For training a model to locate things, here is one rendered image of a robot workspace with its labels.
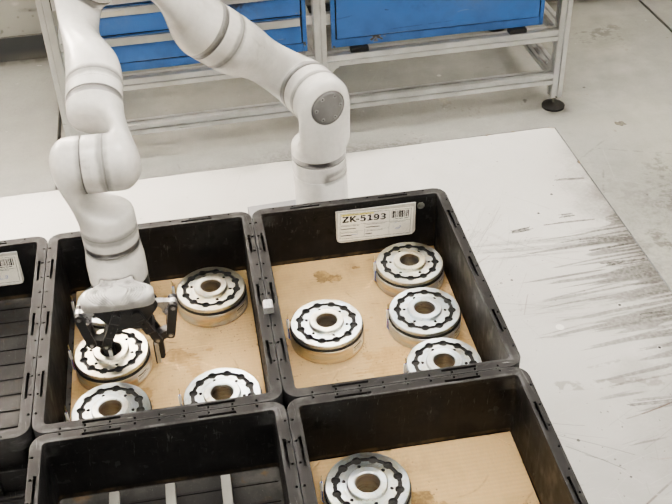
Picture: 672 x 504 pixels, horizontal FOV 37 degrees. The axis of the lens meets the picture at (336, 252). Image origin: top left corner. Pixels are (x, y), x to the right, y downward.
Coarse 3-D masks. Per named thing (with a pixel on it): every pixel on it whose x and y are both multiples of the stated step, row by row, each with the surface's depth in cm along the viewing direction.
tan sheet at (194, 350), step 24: (168, 288) 154; (144, 336) 145; (192, 336) 145; (216, 336) 145; (240, 336) 145; (168, 360) 141; (192, 360) 141; (216, 360) 141; (240, 360) 141; (72, 384) 138; (144, 384) 138; (168, 384) 138; (264, 384) 137; (72, 408) 134
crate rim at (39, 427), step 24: (216, 216) 151; (240, 216) 151; (72, 240) 148; (48, 264) 143; (48, 288) 139; (264, 288) 138; (48, 312) 135; (48, 336) 131; (264, 336) 130; (48, 360) 127; (168, 408) 120; (192, 408) 120; (216, 408) 120; (48, 432) 118
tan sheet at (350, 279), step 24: (288, 264) 158; (312, 264) 157; (336, 264) 157; (360, 264) 157; (288, 288) 153; (312, 288) 153; (336, 288) 153; (360, 288) 152; (288, 312) 149; (360, 312) 148; (384, 312) 148; (384, 336) 144; (360, 360) 140; (384, 360) 140; (312, 384) 137
